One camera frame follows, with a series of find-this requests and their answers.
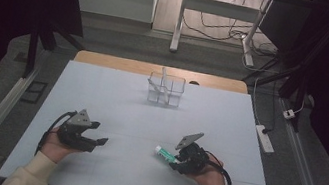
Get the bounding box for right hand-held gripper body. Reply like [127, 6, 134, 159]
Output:
[171, 128, 214, 179]

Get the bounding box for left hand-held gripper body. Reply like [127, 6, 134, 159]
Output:
[54, 105, 103, 155]

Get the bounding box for green white glue stick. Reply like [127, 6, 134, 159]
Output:
[152, 144, 184, 166]

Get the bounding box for clear acrylic organizer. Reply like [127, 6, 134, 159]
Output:
[144, 71, 187, 109]

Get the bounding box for person's left hand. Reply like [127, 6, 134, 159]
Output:
[39, 128, 87, 168]

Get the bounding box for person's right hand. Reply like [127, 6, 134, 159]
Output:
[186, 151, 234, 185]

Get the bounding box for white table mat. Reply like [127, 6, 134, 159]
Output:
[0, 51, 294, 185]

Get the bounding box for white power strip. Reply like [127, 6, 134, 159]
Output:
[251, 123, 279, 155]

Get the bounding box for black tripod stand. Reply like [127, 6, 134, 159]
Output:
[20, 13, 91, 88]

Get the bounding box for small white adapter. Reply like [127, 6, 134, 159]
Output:
[282, 98, 306, 123]

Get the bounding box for black metal stand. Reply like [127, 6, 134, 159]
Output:
[234, 0, 329, 138]

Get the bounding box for left hand-held gripper black cable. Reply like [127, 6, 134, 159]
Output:
[34, 105, 78, 162]

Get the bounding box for hand-held gripper black cable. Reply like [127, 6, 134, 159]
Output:
[201, 150, 240, 185]
[34, 105, 78, 162]

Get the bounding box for right hand-held gripper black cable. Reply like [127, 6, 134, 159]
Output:
[201, 150, 240, 185]

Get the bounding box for black floor socket frame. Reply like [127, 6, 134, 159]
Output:
[19, 78, 49, 107]

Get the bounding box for white power strip cable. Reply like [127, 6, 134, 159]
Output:
[246, 76, 269, 127]

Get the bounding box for black floor cables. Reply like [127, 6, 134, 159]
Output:
[179, 0, 287, 60]

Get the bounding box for white desk frame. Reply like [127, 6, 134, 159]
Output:
[168, 0, 275, 69]

